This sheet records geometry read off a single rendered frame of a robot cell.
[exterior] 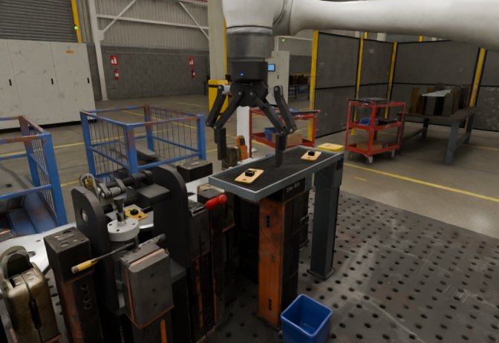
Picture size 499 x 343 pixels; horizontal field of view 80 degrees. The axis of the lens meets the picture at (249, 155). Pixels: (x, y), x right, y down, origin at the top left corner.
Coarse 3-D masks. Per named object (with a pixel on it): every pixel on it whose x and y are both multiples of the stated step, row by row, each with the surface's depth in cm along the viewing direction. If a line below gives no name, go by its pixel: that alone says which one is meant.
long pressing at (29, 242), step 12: (204, 180) 108; (192, 192) 98; (60, 228) 76; (144, 228) 76; (12, 240) 71; (24, 240) 71; (36, 240) 71; (0, 252) 66; (36, 252) 66; (0, 264) 62; (36, 264) 62; (48, 264) 62; (0, 288) 55
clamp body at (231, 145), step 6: (228, 144) 137; (234, 144) 136; (228, 150) 134; (234, 150) 131; (228, 156) 135; (234, 156) 132; (222, 162) 138; (228, 162) 136; (234, 162) 133; (222, 168) 139
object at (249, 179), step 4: (244, 172) 68; (248, 172) 66; (252, 172) 66; (256, 172) 68; (260, 172) 68; (240, 176) 66; (244, 176) 66; (248, 176) 66; (252, 176) 66; (256, 176) 66; (236, 180) 63; (240, 180) 63; (244, 180) 63; (248, 180) 63; (252, 180) 63
